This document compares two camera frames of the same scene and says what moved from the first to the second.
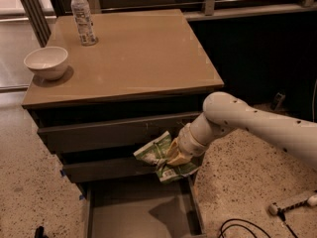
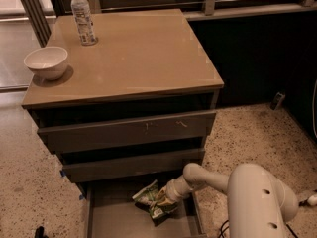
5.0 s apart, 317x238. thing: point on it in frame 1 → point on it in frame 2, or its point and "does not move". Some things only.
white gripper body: (187, 144) → (171, 191)
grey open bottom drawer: (144, 207) does not move
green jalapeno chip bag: (158, 153) → (147, 198)
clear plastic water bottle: (83, 17) does not move
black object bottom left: (40, 232) does not move
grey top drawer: (118, 134) does not move
